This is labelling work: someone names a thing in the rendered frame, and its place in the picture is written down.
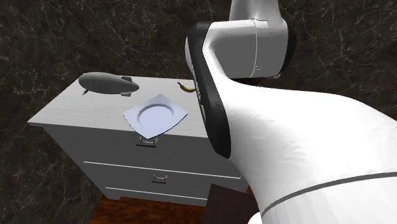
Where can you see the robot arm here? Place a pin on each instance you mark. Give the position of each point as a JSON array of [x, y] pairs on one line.
[[297, 130]]

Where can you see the yellow banana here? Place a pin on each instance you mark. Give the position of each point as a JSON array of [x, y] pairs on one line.
[[187, 88]]

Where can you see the white square plate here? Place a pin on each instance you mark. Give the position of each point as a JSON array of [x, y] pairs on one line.
[[155, 115]]

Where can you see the grey toy airship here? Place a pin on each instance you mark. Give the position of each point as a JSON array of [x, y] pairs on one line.
[[107, 83]]

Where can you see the grey chest of drawers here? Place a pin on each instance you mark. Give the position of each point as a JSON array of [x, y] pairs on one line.
[[102, 108]]

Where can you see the dark robot stand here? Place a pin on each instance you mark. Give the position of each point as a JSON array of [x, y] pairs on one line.
[[228, 206]]

